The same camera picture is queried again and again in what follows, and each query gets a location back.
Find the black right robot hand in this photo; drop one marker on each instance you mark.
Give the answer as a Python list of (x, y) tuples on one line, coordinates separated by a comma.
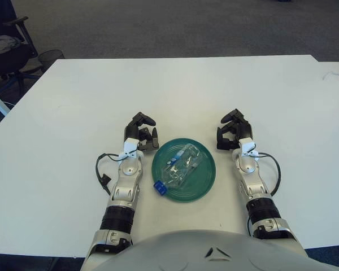
[(243, 131)]

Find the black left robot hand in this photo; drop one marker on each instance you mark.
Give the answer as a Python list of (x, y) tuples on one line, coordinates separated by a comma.
[(131, 132)]

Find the clear bottle with blue cap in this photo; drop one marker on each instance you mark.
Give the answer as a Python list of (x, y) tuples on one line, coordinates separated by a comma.
[(180, 166)]

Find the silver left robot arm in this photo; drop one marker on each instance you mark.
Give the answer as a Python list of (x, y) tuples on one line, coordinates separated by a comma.
[(127, 169)]

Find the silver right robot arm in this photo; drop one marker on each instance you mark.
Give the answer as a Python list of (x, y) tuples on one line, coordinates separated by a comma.
[(260, 192)]

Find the green ribbed plate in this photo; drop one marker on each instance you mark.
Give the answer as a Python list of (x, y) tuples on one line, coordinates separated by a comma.
[(203, 180)]

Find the black mesh wastebasket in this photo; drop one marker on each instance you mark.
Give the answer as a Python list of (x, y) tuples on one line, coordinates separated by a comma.
[(49, 57)]

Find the silver robot torso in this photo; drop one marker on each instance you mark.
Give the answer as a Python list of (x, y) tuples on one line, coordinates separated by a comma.
[(197, 251)]

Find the black office chair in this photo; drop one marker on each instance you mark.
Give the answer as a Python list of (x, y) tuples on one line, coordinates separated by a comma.
[(5, 60)]

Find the grey cloth bundle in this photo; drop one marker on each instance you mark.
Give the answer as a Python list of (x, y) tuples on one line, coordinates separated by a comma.
[(1, 43)]

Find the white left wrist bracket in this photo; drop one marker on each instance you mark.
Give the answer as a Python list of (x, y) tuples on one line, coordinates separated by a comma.
[(130, 145)]

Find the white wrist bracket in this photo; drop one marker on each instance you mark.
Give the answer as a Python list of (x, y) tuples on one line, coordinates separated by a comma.
[(248, 146), (130, 145)]

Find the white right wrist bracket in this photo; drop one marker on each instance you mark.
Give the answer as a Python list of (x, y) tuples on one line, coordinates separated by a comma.
[(248, 146)]

